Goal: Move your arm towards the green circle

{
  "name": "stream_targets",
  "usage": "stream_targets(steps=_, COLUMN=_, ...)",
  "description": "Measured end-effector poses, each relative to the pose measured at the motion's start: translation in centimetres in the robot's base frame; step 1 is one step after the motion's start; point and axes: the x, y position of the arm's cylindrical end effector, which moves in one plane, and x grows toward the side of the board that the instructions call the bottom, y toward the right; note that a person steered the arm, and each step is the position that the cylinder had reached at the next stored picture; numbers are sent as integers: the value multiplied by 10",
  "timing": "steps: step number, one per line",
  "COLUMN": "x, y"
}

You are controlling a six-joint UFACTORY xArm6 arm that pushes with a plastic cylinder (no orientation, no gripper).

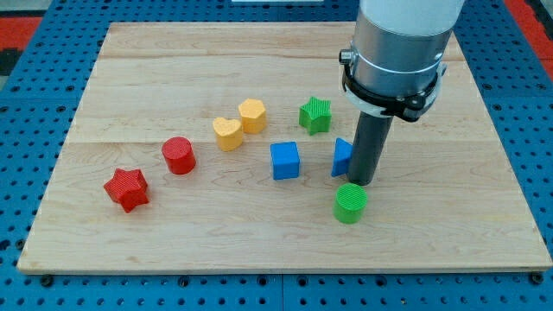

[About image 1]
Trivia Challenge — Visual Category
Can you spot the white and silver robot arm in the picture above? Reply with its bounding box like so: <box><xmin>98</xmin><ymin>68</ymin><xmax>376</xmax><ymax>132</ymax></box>
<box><xmin>339</xmin><ymin>0</ymin><xmax>464</xmax><ymax>122</ymax></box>

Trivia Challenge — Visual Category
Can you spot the blue cube block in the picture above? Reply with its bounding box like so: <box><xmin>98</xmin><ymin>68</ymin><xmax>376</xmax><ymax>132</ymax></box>
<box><xmin>270</xmin><ymin>142</ymin><xmax>301</xmax><ymax>181</ymax></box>

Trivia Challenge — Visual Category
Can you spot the yellow hexagon block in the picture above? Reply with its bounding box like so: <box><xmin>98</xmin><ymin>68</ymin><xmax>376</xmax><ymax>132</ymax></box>
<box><xmin>238</xmin><ymin>98</ymin><xmax>267</xmax><ymax>134</ymax></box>

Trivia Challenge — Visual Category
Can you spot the yellow heart block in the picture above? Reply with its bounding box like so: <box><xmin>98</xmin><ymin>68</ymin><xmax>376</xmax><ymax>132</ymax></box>
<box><xmin>213</xmin><ymin>117</ymin><xmax>243</xmax><ymax>151</ymax></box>

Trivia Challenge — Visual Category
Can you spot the green star block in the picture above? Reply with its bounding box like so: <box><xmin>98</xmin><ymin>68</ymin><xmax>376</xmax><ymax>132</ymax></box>
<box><xmin>298</xmin><ymin>97</ymin><xmax>332</xmax><ymax>136</ymax></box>

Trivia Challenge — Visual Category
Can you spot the blue triangular block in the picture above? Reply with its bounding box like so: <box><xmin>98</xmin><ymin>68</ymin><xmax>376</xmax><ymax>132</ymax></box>
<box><xmin>331</xmin><ymin>137</ymin><xmax>353</xmax><ymax>177</ymax></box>

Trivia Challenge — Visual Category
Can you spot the light wooden board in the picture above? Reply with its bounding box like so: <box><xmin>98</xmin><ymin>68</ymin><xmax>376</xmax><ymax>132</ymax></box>
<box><xmin>17</xmin><ymin>22</ymin><xmax>552</xmax><ymax>275</ymax></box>

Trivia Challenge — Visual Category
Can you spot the green cylinder block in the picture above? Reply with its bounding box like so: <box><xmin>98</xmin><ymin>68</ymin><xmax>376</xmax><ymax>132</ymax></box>
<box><xmin>333</xmin><ymin>183</ymin><xmax>368</xmax><ymax>224</ymax></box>

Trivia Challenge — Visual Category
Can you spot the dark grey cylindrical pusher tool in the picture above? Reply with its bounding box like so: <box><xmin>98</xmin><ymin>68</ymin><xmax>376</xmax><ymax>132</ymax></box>
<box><xmin>346</xmin><ymin>111</ymin><xmax>393</xmax><ymax>186</ymax></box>

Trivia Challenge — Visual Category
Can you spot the red cylinder block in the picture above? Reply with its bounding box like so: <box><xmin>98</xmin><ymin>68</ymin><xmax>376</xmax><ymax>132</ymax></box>
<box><xmin>162</xmin><ymin>136</ymin><xmax>196</xmax><ymax>175</ymax></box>

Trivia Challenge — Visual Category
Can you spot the red star block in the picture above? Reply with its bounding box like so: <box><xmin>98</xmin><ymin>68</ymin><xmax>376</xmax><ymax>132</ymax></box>
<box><xmin>104</xmin><ymin>168</ymin><xmax>149</xmax><ymax>213</ymax></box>

